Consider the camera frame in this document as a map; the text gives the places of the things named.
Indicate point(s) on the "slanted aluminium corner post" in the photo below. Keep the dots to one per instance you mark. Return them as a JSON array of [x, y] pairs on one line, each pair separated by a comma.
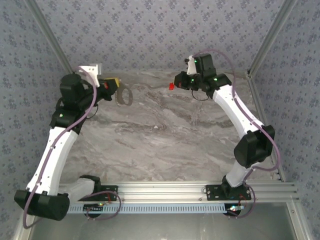
[[271, 35], [50, 35]]

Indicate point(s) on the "red key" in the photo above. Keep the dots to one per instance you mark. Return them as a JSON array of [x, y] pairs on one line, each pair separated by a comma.
[[171, 86]]

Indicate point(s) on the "small circuit board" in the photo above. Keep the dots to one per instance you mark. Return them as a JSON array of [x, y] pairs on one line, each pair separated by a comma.
[[96, 205], [235, 208]]

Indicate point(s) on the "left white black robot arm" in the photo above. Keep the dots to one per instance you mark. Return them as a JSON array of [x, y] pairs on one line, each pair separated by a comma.
[[57, 150]]

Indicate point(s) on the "grey metal sheet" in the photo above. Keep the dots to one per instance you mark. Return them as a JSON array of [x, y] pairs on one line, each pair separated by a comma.
[[162, 227]]

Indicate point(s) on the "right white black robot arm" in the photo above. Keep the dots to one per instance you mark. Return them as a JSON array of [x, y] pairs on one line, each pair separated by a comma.
[[235, 107]]

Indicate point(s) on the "long aluminium mounting rail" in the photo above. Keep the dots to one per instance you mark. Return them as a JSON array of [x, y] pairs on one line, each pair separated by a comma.
[[162, 191]]

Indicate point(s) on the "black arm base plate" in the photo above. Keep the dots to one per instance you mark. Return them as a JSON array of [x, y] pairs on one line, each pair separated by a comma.
[[212, 195], [111, 196]]

